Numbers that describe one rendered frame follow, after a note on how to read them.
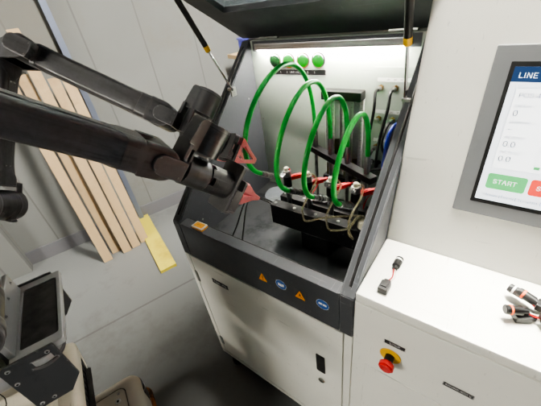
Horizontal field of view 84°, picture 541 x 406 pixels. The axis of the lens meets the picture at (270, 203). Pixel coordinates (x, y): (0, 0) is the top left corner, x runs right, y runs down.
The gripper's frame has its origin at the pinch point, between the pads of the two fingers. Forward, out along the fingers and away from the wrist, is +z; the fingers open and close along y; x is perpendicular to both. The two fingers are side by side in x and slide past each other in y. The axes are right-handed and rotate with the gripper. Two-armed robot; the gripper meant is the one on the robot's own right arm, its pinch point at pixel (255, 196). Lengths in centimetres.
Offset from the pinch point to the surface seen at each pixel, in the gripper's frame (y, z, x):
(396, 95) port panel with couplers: 45, 38, 2
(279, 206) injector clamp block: -2.2, 30.6, 19.5
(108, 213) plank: -75, 42, 186
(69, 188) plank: -64, 13, 191
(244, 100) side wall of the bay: 28, 23, 54
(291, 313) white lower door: -30.1, 34.6, -1.4
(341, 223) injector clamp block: 2.3, 35.7, -2.0
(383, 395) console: -37, 52, -30
